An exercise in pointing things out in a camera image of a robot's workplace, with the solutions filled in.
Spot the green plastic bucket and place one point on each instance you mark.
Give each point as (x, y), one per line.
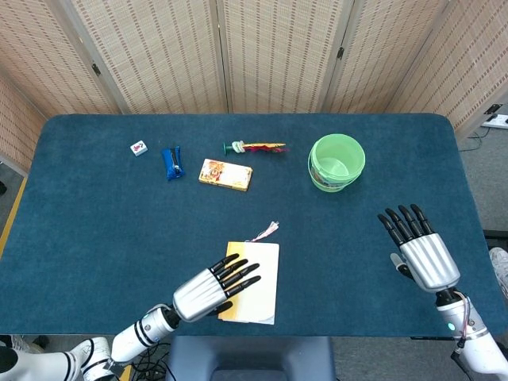
(337, 158)

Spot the white power strip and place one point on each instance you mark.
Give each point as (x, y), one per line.
(496, 121)

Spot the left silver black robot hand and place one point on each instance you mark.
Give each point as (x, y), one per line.
(198, 293)

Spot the colourful feather shuttlecock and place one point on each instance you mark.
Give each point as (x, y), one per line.
(258, 147)

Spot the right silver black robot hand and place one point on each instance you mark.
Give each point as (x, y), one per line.
(428, 262)

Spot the white sneaker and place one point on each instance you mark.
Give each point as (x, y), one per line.
(24, 343)
(501, 270)

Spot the dark metal screen hinge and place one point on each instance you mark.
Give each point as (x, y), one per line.
(96, 68)
(340, 53)

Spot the white notebook with red stamps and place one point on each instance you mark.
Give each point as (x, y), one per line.
(262, 278)

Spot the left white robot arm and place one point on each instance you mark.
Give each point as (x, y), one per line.
(131, 339)

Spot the dark blue table cloth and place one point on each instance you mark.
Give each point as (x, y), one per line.
(99, 238)

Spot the white mahjong tile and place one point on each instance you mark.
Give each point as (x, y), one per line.
(138, 148)

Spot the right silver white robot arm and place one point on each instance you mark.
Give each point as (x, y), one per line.
(472, 341)

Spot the blue white bookmark pink tassel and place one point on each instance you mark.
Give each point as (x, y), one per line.
(266, 231)

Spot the blue toy pack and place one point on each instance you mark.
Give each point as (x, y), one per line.
(172, 164)

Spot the woven folding screen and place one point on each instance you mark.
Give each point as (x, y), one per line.
(158, 47)

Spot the yellow curry box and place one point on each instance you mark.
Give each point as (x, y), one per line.
(224, 174)

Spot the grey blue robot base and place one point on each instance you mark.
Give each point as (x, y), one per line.
(254, 357)

